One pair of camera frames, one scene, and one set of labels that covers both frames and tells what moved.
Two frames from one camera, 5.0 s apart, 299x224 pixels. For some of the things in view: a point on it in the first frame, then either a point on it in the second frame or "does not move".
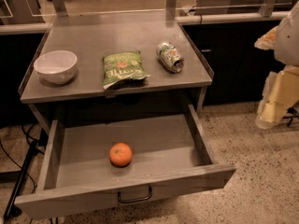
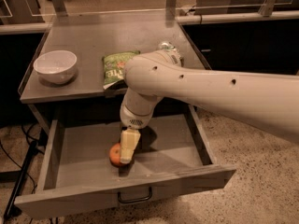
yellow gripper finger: x=280 y=91 -> x=135 y=113
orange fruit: x=121 y=154 does not move
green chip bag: x=122 y=69 does not move
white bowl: x=56 y=66 does not move
